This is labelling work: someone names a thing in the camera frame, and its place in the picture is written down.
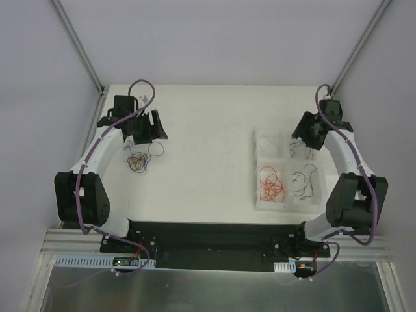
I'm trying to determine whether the black cable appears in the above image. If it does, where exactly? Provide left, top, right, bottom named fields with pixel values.
left=288, top=138, right=315, bottom=161
left=291, top=163, right=318, bottom=200

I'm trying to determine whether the coloured cable bundle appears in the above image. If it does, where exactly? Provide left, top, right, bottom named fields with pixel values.
left=122, top=138, right=165, bottom=174

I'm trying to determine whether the orange cable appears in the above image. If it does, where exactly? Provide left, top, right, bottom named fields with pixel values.
left=258, top=166, right=289, bottom=203

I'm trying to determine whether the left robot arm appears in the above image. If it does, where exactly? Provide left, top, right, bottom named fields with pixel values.
left=54, top=95, right=168, bottom=253

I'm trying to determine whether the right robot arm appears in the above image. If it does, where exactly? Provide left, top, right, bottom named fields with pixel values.
left=289, top=99, right=388, bottom=257

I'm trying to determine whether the white compartment tray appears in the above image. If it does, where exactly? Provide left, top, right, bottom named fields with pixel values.
left=254, top=130, right=337, bottom=215

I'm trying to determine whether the right aluminium frame post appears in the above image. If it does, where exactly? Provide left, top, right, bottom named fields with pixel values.
left=330, top=0, right=394, bottom=96

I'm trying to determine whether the aluminium frame post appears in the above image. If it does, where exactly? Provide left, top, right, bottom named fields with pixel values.
left=330, top=0, right=394, bottom=96
left=49, top=0, right=105, bottom=94

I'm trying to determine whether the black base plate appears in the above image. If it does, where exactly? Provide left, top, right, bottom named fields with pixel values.
left=99, top=222, right=330, bottom=272

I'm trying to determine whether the right white cable duct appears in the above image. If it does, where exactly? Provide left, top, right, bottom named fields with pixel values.
left=273, top=261, right=296, bottom=274

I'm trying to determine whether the white cable duct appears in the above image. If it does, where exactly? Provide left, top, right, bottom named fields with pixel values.
left=55, top=255, right=156, bottom=270
left=273, top=261, right=296, bottom=274

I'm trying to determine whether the left aluminium frame post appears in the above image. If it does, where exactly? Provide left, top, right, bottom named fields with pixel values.
left=49, top=0, right=105, bottom=94

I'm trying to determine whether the left white cable duct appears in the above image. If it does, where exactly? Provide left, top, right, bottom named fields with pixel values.
left=55, top=255, right=156, bottom=270

